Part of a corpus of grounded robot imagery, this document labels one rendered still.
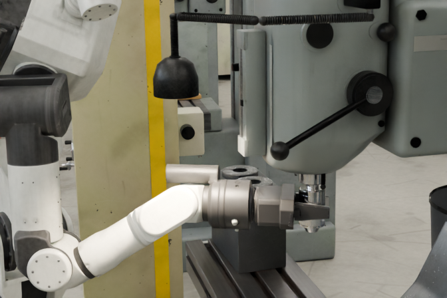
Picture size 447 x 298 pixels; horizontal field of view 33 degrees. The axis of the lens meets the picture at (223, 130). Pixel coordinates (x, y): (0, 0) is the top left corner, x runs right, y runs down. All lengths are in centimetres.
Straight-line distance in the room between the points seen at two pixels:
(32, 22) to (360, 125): 61
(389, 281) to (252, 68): 288
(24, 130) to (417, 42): 67
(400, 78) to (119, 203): 201
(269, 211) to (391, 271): 286
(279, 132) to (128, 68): 179
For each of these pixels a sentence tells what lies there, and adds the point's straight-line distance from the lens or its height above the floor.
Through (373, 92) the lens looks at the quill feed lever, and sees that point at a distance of 119.
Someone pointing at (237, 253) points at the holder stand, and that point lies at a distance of 175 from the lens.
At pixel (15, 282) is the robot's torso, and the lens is 186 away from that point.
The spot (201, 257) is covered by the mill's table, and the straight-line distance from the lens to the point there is 186.
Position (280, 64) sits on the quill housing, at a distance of 119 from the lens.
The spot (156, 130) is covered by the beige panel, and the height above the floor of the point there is 97.
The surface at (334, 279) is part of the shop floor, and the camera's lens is 401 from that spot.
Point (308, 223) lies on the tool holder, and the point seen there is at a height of 121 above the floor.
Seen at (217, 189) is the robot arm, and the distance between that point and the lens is 132.
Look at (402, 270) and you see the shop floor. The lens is 416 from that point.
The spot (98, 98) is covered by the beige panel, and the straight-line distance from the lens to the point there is 297.
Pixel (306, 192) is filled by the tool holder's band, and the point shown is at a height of 127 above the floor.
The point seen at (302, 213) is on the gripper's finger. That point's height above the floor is 123.
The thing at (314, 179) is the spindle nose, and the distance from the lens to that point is 130.
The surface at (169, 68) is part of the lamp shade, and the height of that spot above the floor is 150.
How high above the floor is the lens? 168
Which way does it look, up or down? 14 degrees down
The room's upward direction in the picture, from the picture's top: 1 degrees counter-clockwise
